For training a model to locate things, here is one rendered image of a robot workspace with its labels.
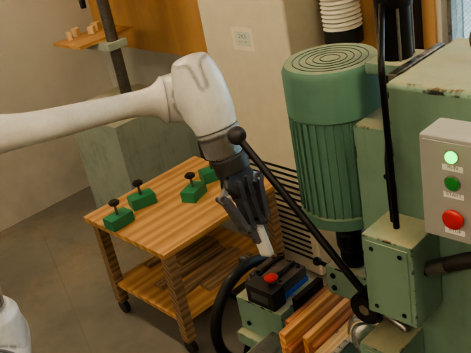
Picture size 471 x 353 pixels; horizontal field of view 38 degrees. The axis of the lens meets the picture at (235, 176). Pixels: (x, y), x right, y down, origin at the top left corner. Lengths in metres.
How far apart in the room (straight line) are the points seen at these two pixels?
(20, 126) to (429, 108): 0.74
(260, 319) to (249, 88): 1.61
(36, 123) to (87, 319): 2.09
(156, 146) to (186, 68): 2.29
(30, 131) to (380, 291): 0.70
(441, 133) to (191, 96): 0.55
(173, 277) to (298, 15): 1.13
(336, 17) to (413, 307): 1.74
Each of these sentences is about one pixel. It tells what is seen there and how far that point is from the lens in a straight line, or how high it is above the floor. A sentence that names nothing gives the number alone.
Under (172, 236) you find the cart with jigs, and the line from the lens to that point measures 2.71.
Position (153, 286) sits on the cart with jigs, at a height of 0.18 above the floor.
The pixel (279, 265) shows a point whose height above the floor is 1.00.
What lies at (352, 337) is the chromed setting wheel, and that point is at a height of 1.02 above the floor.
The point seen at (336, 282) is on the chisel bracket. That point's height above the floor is 1.03.
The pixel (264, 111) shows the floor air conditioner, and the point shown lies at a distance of 2.98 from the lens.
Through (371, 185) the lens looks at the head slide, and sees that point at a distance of 1.19.
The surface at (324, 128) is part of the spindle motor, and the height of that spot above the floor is 1.41.
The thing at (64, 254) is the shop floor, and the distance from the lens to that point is 3.91.
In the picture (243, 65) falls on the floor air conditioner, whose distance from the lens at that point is 2.97.
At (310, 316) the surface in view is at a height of 0.97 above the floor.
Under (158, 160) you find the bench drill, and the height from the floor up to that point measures 0.43.
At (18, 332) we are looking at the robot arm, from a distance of 1.75.
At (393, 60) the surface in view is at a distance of 1.12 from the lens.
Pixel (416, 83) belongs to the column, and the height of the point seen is 1.52.
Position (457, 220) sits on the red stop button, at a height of 1.36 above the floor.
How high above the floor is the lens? 1.88
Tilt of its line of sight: 26 degrees down
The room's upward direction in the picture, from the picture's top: 11 degrees counter-clockwise
